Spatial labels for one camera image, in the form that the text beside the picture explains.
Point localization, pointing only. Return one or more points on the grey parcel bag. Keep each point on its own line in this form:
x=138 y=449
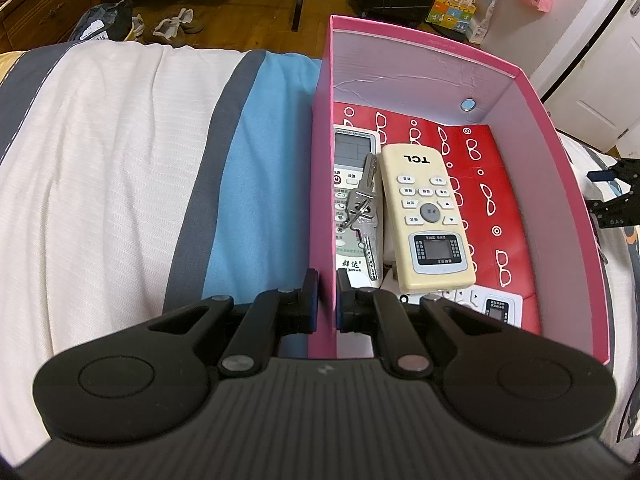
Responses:
x=102 y=25

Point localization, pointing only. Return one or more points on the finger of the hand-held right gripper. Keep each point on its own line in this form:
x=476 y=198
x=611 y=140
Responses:
x=602 y=175
x=615 y=217

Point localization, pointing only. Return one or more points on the small white remote control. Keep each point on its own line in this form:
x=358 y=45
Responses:
x=495 y=307

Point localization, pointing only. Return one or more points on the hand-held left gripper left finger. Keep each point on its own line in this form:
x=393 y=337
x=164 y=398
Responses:
x=309 y=305

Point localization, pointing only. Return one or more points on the white air conditioner remote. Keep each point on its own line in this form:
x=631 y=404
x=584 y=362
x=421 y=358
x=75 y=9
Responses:
x=346 y=152

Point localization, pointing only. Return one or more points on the red printed paper sheet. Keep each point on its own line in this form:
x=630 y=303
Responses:
x=500 y=200

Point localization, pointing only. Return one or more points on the white plastic bag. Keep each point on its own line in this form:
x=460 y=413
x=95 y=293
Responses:
x=484 y=22

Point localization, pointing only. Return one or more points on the striped bed sheet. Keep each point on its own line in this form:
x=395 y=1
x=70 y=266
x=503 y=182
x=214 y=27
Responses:
x=115 y=160

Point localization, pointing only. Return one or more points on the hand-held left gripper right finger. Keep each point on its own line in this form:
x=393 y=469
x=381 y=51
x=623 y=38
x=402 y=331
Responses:
x=344 y=310

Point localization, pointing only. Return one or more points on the wooden dresser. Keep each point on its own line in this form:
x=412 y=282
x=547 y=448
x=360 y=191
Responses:
x=50 y=15

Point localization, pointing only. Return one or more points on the colourful gift bag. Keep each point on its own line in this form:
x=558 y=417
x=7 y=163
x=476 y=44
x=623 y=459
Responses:
x=452 y=10

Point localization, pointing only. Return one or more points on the brown shoe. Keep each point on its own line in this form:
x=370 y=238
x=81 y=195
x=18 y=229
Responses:
x=190 y=21
x=165 y=31

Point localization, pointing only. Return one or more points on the white door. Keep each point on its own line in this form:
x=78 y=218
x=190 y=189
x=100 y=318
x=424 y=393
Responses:
x=595 y=85

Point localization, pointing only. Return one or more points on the pink cardboard box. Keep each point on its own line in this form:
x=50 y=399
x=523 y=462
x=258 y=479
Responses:
x=320 y=170

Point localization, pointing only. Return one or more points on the silver key bunch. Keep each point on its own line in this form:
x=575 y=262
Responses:
x=364 y=200

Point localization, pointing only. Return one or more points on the white shoe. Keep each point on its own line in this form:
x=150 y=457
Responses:
x=138 y=26

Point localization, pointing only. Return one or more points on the beige remote control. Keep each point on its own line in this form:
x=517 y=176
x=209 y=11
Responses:
x=425 y=210

